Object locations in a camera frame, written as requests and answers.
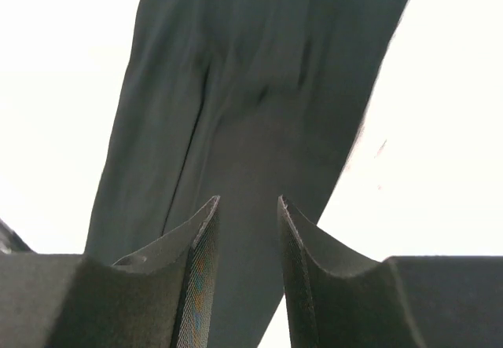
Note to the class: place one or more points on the black t-shirt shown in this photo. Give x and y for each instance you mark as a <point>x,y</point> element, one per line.
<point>247,100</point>

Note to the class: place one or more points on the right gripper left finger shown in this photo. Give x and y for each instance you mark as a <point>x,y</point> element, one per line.
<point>158,296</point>

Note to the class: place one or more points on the floral table mat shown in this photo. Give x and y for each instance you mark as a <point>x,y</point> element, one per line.
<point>423,177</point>

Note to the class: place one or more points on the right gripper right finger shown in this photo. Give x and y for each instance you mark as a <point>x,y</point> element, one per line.
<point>337,297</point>

